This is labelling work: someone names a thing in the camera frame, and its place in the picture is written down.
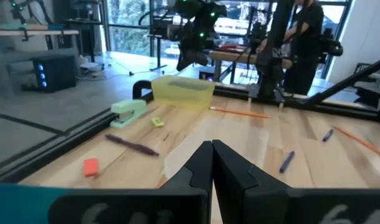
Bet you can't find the mint green stapler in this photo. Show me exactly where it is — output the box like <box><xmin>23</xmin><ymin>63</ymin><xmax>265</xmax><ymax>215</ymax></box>
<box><xmin>109</xmin><ymin>99</ymin><xmax>148</xmax><ymax>129</ymax></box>

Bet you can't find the orange-red eraser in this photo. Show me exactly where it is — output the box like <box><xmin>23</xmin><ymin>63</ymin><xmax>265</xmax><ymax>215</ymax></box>
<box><xmin>83</xmin><ymin>157</ymin><xmax>100</xmax><ymax>178</ymax></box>

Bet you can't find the person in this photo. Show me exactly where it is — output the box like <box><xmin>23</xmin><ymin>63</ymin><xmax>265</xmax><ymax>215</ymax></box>
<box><xmin>259</xmin><ymin>0</ymin><xmax>325</xmax><ymax>96</ymax></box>

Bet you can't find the white background table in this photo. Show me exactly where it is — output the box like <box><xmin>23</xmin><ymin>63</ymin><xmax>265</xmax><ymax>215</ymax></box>
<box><xmin>0</xmin><ymin>28</ymin><xmax>80</xmax><ymax>37</ymax></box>

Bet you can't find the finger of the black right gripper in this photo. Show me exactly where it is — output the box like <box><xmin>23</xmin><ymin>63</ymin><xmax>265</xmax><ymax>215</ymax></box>
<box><xmin>176</xmin><ymin>51</ymin><xmax>196</xmax><ymax>72</ymax></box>
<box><xmin>192</xmin><ymin>52</ymin><xmax>209</xmax><ymax>67</ymax></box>

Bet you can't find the small yellow-green eraser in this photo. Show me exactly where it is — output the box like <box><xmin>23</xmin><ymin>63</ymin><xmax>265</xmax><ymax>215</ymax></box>
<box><xmin>150</xmin><ymin>116</ymin><xmax>166</xmax><ymax>128</ymax></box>

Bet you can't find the dark purple pen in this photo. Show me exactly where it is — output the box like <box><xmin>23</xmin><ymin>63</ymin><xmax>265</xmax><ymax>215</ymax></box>
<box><xmin>104</xmin><ymin>133</ymin><xmax>160</xmax><ymax>157</ymax></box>

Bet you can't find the yellow translucent plastic bin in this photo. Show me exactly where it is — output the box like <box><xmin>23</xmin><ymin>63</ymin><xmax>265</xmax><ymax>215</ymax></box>
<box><xmin>150</xmin><ymin>75</ymin><xmax>216</xmax><ymax>110</ymax></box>

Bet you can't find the black computer tower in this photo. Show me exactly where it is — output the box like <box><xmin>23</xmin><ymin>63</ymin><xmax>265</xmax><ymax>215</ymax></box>
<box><xmin>32</xmin><ymin>55</ymin><xmax>78</xmax><ymax>93</ymax></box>

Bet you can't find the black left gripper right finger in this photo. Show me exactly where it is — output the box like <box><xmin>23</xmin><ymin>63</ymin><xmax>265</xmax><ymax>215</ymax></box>
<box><xmin>212</xmin><ymin>139</ymin><xmax>380</xmax><ymax>224</ymax></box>

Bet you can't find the orange pencil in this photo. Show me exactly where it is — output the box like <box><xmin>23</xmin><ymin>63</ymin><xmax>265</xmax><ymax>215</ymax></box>
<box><xmin>209</xmin><ymin>106</ymin><xmax>270</xmax><ymax>119</ymax></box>
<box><xmin>333</xmin><ymin>125</ymin><xmax>380</xmax><ymax>162</ymax></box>

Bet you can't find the wooden background table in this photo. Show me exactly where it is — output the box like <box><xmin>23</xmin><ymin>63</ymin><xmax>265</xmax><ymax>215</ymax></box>
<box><xmin>208</xmin><ymin>49</ymin><xmax>293</xmax><ymax>70</ymax></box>

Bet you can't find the blue pen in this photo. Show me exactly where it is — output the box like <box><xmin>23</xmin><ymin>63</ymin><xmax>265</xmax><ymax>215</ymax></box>
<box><xmin>321</xmin><ymin>128</ymin><xmax>335</xmax><ymax>143</ymax></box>
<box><xmin>278</xmin><ymin>151</ymin><xmax>296</xmax><ymax>174</ymax></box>

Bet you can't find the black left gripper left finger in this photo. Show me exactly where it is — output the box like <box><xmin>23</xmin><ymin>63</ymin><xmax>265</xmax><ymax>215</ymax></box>
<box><xmin>49</xmin><ymin>140</ymin><xmax>214</xmax><ymax>224</ymax></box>

